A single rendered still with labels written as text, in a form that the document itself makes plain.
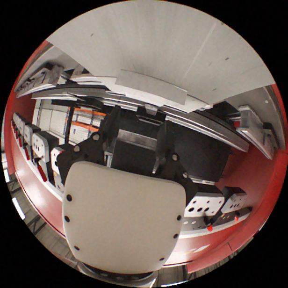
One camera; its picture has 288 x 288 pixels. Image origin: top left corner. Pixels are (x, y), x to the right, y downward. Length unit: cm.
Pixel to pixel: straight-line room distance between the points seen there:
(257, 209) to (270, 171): 26
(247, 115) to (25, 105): 249
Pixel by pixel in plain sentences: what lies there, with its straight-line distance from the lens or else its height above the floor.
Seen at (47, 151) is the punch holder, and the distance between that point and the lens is 41.
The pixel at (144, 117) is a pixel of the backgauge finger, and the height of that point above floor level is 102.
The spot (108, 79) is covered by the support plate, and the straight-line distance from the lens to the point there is 18.
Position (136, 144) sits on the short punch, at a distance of 23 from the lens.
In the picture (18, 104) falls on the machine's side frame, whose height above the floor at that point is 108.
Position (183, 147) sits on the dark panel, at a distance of 79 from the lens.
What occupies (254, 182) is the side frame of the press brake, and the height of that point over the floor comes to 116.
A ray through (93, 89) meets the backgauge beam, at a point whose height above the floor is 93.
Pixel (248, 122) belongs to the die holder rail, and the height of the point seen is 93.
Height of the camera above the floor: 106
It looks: 8 degrees up
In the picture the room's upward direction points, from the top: 164 degrees counter-clockwise
